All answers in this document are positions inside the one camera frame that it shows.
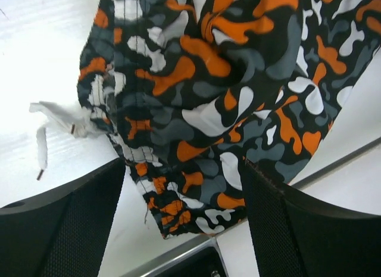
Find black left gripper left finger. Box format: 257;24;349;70
1;158;126;276

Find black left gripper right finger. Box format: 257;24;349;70
242;160;380;276

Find orange grey camouflage shorts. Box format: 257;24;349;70
29;0;380;238

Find aluminium table edge rail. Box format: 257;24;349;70
293;136;381;190

